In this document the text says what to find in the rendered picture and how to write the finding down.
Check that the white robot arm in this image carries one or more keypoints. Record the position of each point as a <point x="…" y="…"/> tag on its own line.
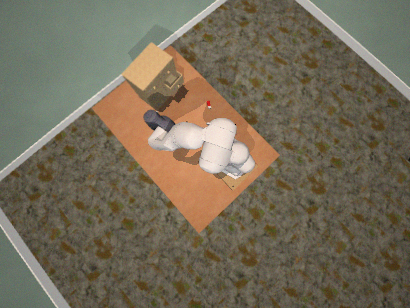
<point x="221" y="152"/>

